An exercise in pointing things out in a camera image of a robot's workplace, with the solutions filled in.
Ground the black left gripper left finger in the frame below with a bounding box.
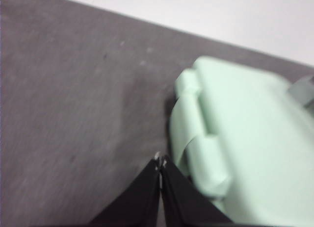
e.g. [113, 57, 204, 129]
[89, 152, 161, 227]

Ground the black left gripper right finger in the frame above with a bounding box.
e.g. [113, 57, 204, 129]
[160, 155, 234, 227]

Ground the mint green hinged griddle cover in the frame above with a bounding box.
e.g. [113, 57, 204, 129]
[181, 55, 314, 227]

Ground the mint green cooker base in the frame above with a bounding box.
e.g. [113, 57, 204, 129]
[169, 69, 221, 188]

